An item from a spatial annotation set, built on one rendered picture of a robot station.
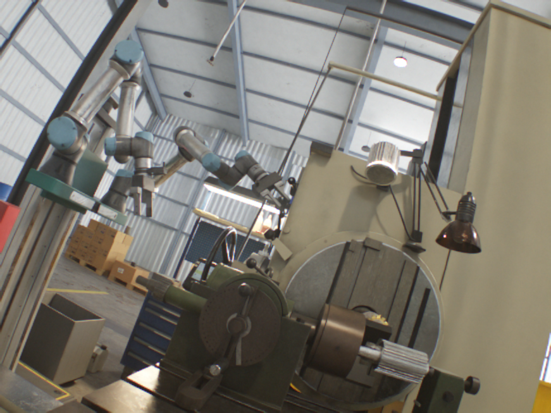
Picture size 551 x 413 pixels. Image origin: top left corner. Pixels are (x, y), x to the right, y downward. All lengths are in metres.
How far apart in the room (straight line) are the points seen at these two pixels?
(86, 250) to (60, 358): 6.77
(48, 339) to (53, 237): 1.00
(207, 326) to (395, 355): 0.50
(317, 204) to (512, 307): 0.88
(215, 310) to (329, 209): 0.71
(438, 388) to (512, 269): 0.70
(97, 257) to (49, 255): 7.18
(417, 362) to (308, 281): 0.46
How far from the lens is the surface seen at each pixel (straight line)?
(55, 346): 2.79
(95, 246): 9.26
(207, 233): 3.67
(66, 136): 1.46
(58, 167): 1.59
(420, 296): 1.32
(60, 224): 2.00
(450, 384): 1.08
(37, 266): 2.04
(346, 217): 1.39
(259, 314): 0.83
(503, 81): 1.93
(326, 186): 1.42
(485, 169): 1.65
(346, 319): 0.97
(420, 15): 5.90
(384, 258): 1.28
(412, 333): 1.31
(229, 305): 0.84
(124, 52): 1.56
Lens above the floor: 1.29
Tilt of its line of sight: 14 degrees up
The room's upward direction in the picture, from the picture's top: 21 degrees clockwise
